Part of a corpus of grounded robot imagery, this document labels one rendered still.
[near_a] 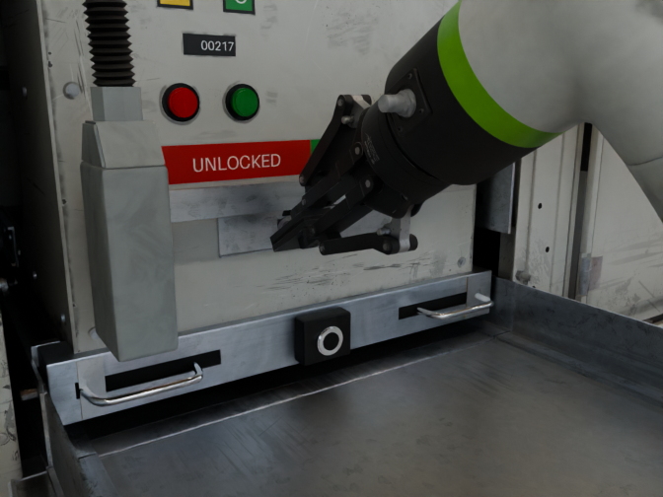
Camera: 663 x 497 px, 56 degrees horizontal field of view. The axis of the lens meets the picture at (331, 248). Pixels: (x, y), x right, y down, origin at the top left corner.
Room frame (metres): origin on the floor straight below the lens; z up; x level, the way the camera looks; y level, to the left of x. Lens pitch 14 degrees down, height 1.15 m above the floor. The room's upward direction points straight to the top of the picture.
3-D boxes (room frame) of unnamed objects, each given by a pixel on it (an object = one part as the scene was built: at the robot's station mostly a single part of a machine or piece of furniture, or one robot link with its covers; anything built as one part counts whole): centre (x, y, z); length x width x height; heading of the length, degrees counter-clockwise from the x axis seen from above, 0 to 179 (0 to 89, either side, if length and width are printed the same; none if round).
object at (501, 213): (0.90, -0.17, 1.03); 0.30 x 0.08 x 0.09; 33
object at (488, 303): (0.73, -0.15, 0.90); 0.11 x 0.05 x 0.01; 123
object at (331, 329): (0.62, 0.01, 0.90); 0.06 x 0.03 x 0.05; 123
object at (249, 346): (0.65, 0.03, 0.89); 0.54 x 0.05 x 0.06; 123
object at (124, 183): (0.47, 0.16, 1.04); 0.08 x 0.05 x 0.17; 33
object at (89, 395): (0.52, 0.17, 0.90); 0.11 x 0.05 x 0.01; 123
